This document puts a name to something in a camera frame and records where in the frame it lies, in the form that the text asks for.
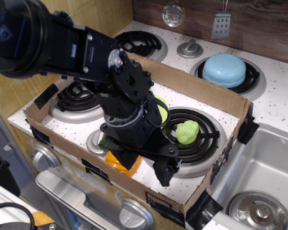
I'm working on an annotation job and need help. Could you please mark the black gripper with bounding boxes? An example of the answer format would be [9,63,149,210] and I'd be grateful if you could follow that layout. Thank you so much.
[100,112,180,187]

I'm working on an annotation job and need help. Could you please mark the orange toy carrot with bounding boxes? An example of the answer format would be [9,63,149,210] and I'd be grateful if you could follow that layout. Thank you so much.
[98,138,109,152]

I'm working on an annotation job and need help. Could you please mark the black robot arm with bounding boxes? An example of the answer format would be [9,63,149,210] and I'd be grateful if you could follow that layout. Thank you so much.
[0,0,181,187]

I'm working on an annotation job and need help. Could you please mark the light green plastic plate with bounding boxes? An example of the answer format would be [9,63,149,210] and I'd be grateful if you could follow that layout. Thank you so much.
[154,94,169,128]

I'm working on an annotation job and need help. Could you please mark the orange toy pumpkin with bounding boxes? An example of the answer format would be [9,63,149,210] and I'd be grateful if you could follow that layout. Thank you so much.
[105,151,142,176]

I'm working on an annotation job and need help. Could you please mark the green toy lettuce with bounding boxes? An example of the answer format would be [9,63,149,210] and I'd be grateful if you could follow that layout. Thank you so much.
[175,120,199,145]

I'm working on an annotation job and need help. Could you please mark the front right stove burner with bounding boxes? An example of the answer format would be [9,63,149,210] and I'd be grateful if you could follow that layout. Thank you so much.
[140,106,228,179]

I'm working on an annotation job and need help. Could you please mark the right silver oven knob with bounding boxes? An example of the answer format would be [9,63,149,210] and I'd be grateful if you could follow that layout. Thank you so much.
[119,198,155,230]

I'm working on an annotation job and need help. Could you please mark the silver oven knob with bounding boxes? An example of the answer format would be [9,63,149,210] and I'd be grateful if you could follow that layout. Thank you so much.
[32,144,60,172]
[119,198,155,230]

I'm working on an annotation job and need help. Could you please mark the silver knob on stovetop front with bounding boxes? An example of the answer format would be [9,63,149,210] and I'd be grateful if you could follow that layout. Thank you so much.
[86,130,106,157]

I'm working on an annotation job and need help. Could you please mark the silver knob on stovetop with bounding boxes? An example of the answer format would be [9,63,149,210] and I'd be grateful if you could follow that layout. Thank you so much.
[177,39,204,59]
[86,130,106,157]

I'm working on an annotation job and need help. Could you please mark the cardboard fence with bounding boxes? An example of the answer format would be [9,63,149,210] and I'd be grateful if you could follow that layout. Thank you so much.
[24,53,253,230]

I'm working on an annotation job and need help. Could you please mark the front left stove burner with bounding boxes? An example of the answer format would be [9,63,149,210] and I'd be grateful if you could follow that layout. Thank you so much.
[49,82,104,124]

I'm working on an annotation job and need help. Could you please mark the left silver oven knob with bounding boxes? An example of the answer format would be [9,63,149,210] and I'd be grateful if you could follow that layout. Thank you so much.
[32,144,60,172]

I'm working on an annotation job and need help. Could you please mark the steel pot lid in sink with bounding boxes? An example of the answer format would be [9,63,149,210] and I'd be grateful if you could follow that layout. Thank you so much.
[226,190,288,230]

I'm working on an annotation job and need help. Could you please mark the back left stove burner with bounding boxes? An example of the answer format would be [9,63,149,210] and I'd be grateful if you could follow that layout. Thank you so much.
[114,31,168,62]

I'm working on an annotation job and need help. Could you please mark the orange object bottom left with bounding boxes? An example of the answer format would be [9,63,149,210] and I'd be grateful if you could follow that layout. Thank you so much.
[32,211,53,227]

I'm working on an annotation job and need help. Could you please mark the steel sink basin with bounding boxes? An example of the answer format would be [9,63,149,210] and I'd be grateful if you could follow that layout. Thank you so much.
[206,124,288,230]

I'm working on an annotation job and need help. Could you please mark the silver knob on stovetop back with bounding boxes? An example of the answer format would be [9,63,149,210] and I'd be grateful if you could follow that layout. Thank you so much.
[177,39,204,59]

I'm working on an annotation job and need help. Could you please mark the light blue plastic bowl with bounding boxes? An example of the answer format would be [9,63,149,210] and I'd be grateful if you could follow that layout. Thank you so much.
[202,53,246,88]

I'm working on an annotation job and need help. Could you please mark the hanging silver strainer ladle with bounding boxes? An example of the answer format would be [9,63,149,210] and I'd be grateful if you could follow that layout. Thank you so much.
[162,0,185,27]

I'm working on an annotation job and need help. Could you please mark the hanging silver spatula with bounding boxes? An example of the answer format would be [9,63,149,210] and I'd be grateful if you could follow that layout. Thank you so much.
[211,0,231,39]

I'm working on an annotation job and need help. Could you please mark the silver oven door handle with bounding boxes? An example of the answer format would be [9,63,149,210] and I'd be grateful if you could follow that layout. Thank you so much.
[36,171,118,230]

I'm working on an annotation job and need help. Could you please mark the black cable bottom left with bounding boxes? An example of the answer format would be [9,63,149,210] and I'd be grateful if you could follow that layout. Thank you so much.
[0,202,36,230]

